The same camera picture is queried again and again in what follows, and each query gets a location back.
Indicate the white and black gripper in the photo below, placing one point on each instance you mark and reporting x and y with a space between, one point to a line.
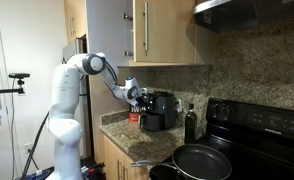
144 97

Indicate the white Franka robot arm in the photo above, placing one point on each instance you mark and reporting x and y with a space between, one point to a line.
68 110

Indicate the black air fryer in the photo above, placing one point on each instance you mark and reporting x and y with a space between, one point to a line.
159 111

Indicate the red and black box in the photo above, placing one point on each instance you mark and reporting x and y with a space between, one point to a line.
133 115

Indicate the dark green oil bottle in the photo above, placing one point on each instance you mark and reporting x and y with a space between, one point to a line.
190 124

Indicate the wooden upper kitchen cabinet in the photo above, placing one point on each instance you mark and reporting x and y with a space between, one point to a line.
153 31

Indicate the wooden kitchen cabinet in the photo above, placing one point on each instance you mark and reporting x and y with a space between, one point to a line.
117 160
153 31

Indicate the wooden lower kitchen cabinet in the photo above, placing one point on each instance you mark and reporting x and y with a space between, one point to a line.
117 160

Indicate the black cooking pot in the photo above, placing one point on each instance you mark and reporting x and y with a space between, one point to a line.
162 173

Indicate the black nonstick frying pan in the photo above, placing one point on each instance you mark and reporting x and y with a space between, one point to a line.
200 162

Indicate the black electric stove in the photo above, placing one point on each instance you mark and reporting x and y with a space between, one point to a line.
260 140

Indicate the black range hood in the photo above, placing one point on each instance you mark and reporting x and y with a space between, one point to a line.
243 13

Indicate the white wall outlet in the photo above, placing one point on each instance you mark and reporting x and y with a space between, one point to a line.
28 147

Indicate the black camera on stand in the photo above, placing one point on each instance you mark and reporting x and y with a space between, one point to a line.
19 76

